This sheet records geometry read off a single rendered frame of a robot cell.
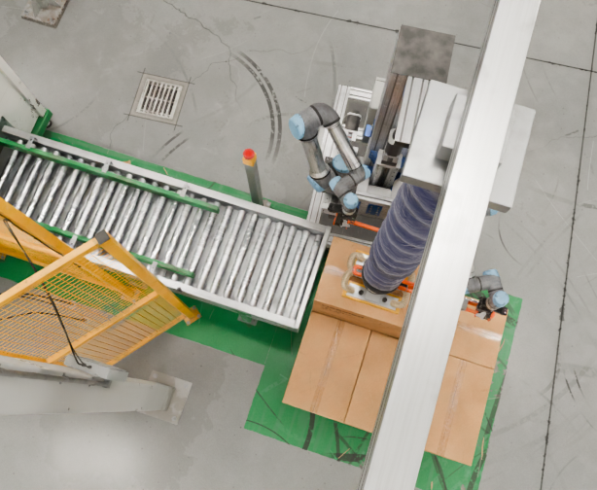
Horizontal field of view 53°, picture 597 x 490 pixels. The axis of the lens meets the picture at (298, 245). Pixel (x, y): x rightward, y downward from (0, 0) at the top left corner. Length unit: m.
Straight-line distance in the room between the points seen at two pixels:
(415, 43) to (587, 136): 2.75
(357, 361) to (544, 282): 1.67
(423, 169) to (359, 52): 3.63
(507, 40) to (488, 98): 0.17
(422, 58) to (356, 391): 2.04
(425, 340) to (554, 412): 3.42
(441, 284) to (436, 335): 0.12
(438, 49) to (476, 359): 2.00
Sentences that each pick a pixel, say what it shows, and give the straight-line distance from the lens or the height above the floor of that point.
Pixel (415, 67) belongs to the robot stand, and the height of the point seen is 2.03.
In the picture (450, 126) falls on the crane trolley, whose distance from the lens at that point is 1.62.
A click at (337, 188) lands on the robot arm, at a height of 1.41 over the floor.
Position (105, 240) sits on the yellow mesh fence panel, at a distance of 2.46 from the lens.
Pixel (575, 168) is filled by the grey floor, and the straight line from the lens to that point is 5.20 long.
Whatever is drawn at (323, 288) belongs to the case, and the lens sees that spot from 3.49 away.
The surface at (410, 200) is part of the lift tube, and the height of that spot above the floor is 2.54.
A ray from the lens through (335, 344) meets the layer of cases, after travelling 3.85.
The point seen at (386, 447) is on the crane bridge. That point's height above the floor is 3.05.
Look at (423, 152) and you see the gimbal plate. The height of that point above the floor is 2.87.
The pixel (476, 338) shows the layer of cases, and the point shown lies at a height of 0.54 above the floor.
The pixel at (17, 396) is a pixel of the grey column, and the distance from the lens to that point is 2.14.
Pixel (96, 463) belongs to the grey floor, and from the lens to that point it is 4.59.
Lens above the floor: 4.37
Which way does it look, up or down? 75 degrees down
